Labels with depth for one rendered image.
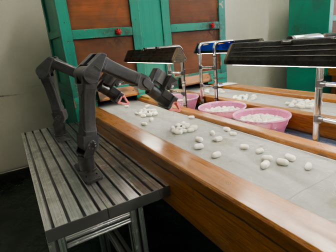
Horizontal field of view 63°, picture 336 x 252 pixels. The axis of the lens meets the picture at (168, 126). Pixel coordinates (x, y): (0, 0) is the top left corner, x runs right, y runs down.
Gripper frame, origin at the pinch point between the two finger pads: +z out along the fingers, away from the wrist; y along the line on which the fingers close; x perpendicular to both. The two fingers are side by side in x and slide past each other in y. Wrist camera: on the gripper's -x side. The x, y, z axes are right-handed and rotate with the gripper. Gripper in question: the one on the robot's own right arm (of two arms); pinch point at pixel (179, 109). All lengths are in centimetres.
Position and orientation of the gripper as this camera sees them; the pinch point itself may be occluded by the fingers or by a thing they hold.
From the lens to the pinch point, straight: 134.6
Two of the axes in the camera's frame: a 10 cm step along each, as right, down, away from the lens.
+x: -4.9, 8.7, -0.9
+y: -5.1, -2.0, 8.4
